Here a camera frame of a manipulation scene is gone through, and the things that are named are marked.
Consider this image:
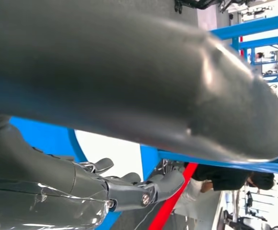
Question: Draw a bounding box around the blue low shelf platform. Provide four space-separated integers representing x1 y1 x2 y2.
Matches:
9 115 278 230

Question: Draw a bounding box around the person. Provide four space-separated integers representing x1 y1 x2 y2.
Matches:
174 162 276 218

